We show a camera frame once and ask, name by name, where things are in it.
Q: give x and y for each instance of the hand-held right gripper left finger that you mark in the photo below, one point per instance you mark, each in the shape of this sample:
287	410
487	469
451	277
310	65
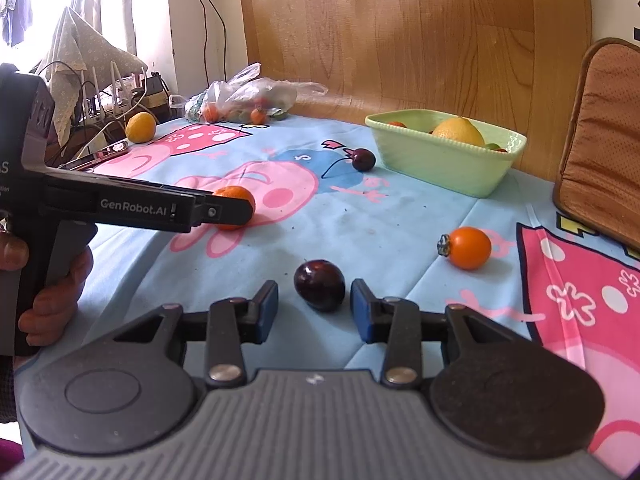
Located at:
267	312

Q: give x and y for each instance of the dark purple plum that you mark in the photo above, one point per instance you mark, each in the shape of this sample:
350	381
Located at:
320	285

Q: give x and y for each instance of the large yellow lemon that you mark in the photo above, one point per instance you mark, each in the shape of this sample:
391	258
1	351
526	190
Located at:
457	130

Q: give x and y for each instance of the patterned grey cloth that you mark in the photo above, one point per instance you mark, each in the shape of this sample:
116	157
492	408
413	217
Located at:
80	45

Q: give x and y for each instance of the dark brown box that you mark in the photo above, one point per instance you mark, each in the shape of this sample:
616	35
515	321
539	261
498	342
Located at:
155	95

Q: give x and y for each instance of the red tomato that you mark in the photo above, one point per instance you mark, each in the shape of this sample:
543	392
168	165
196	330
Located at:
397	124

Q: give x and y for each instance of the purple clothing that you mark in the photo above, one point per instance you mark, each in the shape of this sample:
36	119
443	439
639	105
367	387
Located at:
10	460

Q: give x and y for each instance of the white router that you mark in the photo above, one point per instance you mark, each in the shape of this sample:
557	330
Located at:
116	80

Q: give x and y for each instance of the brown seat cushion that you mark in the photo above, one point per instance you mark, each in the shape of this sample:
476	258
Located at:
605	135

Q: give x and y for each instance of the small olive green fruit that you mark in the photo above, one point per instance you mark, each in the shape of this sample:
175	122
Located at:
492	146

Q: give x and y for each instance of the green ceramic dish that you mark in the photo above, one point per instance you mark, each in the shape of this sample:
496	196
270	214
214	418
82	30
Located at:
440	165

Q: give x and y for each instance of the orange tomato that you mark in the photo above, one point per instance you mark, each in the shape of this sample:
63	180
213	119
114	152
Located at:
470	249

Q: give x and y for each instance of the small yellow lemon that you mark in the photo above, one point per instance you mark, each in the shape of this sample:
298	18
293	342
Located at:
141	127

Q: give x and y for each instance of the person's left hand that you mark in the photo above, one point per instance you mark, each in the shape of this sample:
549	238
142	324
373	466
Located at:
55	305

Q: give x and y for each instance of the mandarin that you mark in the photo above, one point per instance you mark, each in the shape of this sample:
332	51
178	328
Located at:
235	195

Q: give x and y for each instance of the dark cherry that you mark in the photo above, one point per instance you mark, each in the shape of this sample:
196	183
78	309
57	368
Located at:
364	160

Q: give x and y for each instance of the hanging blue garment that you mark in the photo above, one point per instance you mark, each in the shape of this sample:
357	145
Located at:
15	10

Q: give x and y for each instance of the white curtain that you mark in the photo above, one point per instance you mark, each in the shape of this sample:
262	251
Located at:
120	5

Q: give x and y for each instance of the clear plastic bag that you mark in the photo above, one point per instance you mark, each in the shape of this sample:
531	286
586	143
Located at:
250	95

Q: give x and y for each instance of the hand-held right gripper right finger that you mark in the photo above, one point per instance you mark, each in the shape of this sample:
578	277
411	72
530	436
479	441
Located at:
361	312

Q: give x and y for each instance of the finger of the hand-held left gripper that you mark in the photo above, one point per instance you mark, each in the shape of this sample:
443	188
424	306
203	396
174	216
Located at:
227	211

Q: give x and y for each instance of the printed cartoon blanket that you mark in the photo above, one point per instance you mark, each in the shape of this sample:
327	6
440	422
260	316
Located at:
350	220

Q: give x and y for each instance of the smartphone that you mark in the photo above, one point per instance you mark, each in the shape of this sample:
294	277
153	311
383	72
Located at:
100	154

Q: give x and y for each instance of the wooden laminate board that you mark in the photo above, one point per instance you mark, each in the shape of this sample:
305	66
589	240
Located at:
425	35

